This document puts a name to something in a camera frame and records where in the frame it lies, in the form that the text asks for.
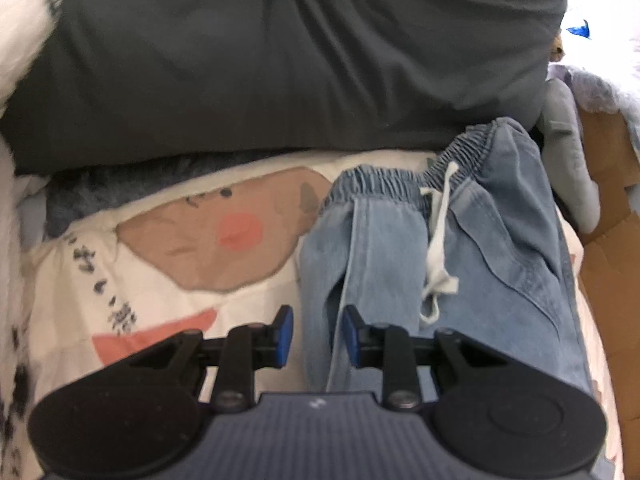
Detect dark grey pillow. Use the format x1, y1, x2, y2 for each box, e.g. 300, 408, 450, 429
0, 0, 568, 176

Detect light blue jeans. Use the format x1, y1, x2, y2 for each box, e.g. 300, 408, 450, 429
299, 116, 593, 396

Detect white spotted fluffy blanket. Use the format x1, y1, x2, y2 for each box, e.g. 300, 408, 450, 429
0, 0, 66, 480

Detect brown cardboard sheet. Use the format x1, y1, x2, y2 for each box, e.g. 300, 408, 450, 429
575, 105, 640, 306

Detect white pillow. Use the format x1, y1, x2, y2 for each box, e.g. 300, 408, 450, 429
562, 0, 640, 68

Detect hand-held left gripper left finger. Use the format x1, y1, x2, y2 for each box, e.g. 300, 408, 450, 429
122, 305, 293, 413

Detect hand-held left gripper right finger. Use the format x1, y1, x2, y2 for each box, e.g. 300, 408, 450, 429
342, 304, 506, 411

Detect cream bear-print blanket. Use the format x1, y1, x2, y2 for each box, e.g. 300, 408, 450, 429
0, 147, 631, 480

